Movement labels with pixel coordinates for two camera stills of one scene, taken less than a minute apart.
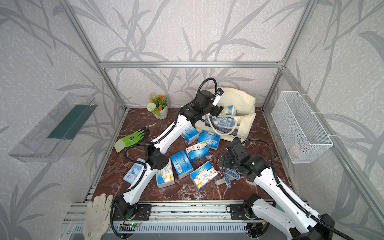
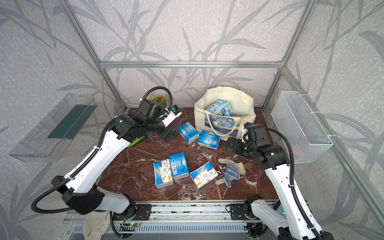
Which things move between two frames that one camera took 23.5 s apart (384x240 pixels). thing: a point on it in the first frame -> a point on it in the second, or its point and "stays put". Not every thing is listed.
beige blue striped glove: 229,174 stays put
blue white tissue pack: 197,152 -> 227,112
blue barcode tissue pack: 190,135 stays put
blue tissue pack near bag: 212,140 stays put
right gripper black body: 227,162 -> 241,147
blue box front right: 203,174 stays put
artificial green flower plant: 157,103 stays put
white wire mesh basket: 304,139 stays put
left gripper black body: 210,109 -> 157,127
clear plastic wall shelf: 44,142 stays put
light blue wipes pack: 132,174 -> 220,107
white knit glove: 97,217 stays put
